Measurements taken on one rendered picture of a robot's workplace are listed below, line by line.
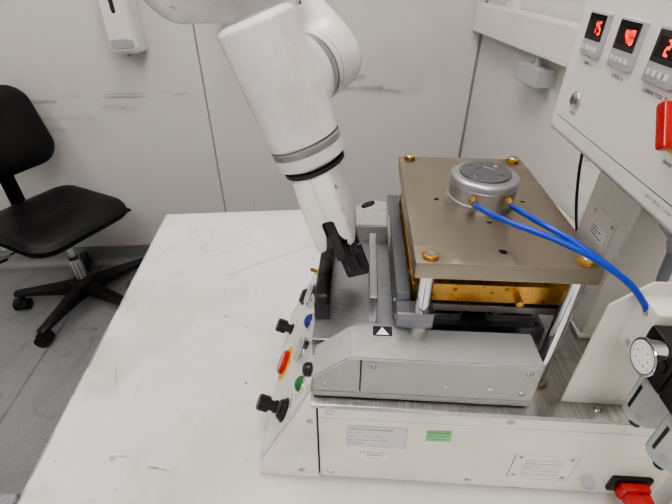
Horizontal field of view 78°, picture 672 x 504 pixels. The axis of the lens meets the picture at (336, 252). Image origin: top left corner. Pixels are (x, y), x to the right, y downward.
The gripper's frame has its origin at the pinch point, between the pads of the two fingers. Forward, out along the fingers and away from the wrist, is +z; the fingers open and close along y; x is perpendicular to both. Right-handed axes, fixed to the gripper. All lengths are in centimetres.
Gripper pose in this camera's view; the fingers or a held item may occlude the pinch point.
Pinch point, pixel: (354, 261)
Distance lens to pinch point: 57.7
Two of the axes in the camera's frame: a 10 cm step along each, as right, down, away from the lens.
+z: 3.4, 7.8, 5.2
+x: 9.4, -2.5, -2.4
